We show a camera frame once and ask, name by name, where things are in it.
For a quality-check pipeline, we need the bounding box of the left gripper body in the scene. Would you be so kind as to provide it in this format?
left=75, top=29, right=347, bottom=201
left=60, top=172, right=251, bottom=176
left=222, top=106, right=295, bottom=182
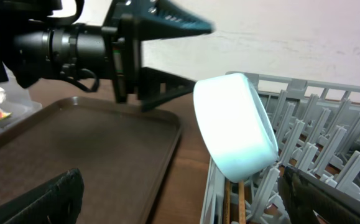
left=101, top=15, right=141, bottom=103

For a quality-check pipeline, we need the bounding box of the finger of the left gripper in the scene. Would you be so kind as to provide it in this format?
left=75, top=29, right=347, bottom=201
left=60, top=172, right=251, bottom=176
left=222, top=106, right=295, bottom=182
left=137, top=67, right=196, bottom=112

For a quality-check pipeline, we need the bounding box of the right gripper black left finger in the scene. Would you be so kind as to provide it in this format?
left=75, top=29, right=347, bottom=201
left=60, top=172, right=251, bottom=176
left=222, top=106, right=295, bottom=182
left=0, top=168, right=85, bottom=224

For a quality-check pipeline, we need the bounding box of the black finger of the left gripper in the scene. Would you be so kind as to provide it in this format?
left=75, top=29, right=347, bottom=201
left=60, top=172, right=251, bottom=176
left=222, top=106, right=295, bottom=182
left=111, top=0, right=213, bottom=40

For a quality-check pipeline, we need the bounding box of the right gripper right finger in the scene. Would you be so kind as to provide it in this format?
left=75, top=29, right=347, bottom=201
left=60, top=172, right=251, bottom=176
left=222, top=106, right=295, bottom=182
left=278, top=167, right=360, bottom=224

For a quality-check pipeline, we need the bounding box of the light blue rice bowl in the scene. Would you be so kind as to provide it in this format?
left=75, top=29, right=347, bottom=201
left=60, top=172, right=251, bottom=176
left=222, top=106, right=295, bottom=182
left=193, top=73, right=279, bottom=182

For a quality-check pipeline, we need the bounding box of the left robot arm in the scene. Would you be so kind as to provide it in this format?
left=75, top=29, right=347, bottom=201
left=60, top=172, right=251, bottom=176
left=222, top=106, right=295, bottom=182
left=0, top=0, right=213, bottom=111

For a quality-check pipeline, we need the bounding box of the grey dishwasher rack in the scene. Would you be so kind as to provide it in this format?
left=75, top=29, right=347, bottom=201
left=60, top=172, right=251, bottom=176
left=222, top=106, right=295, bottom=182
left=200, top=73, right=360, bottom=223

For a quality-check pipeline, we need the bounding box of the brown serving tray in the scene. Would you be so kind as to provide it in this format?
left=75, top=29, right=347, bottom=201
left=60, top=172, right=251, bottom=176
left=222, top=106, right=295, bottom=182
left=0, top=97, right=182, bottom=223

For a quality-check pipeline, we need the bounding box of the clear plastic bin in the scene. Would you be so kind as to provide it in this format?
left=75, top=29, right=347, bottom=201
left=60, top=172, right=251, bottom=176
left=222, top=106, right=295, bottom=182
left=0, top=70, right=42, bottom=134

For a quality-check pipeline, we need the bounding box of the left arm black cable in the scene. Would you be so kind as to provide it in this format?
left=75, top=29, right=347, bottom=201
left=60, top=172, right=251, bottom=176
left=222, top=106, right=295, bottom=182
left=60, top=68, right=100, bottom=93

